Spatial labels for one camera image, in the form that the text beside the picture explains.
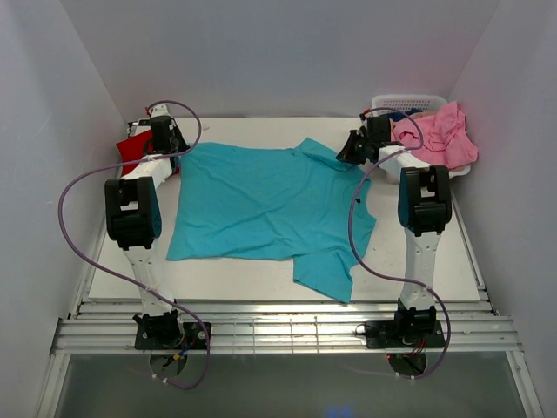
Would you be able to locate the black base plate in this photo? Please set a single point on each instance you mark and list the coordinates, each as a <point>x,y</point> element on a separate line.
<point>390,334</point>
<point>172,338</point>

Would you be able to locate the folded red t shirt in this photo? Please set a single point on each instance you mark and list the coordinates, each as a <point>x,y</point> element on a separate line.
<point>134,148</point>

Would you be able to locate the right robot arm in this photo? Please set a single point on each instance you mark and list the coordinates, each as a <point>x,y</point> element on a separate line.
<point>424,210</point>

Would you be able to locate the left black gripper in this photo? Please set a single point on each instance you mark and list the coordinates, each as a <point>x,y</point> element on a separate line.
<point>183,145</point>

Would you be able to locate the pink t shirt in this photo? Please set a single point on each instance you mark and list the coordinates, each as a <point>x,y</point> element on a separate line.
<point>445,138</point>

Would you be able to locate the white plastic basket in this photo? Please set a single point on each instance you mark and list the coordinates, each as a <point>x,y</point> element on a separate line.
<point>406,131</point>

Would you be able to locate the dark blue garment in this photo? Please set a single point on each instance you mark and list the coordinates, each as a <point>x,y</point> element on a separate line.
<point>395,116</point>

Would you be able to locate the aluminium rail frame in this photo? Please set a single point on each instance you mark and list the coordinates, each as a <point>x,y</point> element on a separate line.
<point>254,307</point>

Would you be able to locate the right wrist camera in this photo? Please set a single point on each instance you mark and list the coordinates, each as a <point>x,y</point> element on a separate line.
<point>368,113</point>

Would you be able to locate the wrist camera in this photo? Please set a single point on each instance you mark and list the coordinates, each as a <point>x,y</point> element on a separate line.
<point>159,110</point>
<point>368,113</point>

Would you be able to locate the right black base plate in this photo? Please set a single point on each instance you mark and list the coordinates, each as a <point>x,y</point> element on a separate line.
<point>390,334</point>

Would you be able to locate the teal t shirt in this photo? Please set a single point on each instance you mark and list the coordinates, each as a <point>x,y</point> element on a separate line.
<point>298,204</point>

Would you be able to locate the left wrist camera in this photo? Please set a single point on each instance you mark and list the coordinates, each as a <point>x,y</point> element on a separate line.
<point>159,110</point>

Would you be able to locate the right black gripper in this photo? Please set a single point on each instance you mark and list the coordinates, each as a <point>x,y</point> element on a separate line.
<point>346,154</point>

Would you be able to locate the beige garment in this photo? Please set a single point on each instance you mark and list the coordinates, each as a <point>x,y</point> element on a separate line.
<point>423,114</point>

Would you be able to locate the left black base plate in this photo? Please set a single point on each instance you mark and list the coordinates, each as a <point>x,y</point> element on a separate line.
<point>172,338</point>

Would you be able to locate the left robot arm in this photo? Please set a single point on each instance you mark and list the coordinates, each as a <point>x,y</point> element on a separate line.
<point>134,220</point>

